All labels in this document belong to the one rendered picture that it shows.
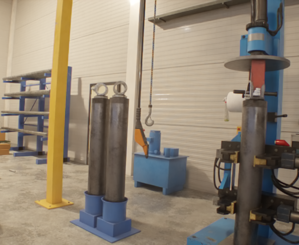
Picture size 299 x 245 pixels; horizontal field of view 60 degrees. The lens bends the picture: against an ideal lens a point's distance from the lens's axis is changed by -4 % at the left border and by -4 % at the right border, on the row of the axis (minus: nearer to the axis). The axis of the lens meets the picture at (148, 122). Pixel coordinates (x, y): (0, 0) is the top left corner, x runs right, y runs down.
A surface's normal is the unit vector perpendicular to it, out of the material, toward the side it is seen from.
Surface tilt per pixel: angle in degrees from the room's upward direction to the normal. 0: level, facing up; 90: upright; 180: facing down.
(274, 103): 90
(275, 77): 90
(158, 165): 90
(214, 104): 90
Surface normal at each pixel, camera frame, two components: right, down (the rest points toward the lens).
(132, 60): -0.65, -0.03
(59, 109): 0.76, 0.04
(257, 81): -0.31, -0.01
